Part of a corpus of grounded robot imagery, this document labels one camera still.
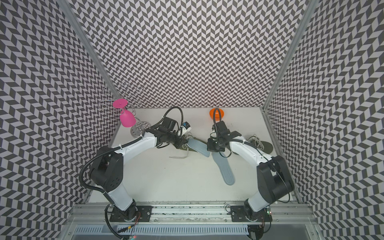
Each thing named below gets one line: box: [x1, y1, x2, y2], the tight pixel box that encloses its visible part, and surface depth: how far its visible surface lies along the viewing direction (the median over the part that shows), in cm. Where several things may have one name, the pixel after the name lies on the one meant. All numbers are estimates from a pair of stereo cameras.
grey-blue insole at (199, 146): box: [187, 138, 211, 158], surface depth 91 cm
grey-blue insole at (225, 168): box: [212, 151, 236, 186], surface depth 88 cm
